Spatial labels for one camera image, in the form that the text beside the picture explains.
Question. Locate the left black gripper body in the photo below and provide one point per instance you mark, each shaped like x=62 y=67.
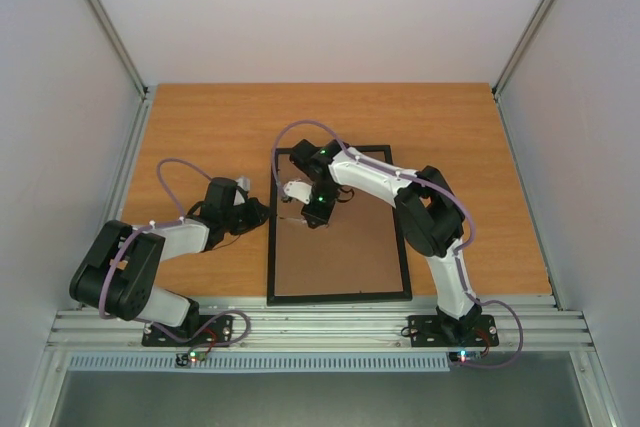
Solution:
x=243 y=224

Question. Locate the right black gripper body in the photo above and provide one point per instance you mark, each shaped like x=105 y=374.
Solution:
x=316 y=215

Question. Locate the clear handled screwdriver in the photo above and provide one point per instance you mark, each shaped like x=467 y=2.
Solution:
x=295 y=220

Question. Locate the black picture frame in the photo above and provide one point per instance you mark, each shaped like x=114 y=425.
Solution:
x=360 y=256

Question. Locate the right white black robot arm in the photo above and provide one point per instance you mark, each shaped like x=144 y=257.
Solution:
x=430 y=219

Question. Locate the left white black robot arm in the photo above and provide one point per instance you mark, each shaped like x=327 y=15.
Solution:
x=117 y=275

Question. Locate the left small circuit board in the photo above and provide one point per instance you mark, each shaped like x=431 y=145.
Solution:
x=191 y=358

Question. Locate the small circuit board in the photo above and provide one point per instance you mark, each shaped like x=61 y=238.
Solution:
x=191 y=358
x=467 y=356

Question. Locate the right small circuit board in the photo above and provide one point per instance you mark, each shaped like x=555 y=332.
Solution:
x=467 y=356

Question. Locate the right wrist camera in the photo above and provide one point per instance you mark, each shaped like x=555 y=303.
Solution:
x=297 y=190

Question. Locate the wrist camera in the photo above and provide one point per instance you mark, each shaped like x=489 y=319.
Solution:
x=244 y=183
x=297 y=190

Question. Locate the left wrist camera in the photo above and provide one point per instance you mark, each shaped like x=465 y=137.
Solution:
x=244 y=183

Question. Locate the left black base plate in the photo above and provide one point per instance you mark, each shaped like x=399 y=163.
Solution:
x=204 y=331

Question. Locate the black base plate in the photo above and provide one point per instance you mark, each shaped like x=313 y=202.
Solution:
x=432 y=331
x=204 y=331

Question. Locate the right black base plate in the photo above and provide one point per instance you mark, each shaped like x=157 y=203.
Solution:
x=432 y=331

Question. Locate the grey slotted cable duct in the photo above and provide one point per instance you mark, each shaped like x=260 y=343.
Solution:
x=261 y=363

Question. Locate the left aluminium post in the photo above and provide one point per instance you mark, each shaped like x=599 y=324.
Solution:
x=107 y=26

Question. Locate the aluminium post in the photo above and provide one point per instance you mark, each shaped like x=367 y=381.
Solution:
x=107 y=26
x=531 y=30

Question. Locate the aluminium front rail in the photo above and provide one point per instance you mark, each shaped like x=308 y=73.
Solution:
x=531 y=322

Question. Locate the right aluminium post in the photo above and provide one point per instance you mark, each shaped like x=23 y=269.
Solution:
x=531 y=30

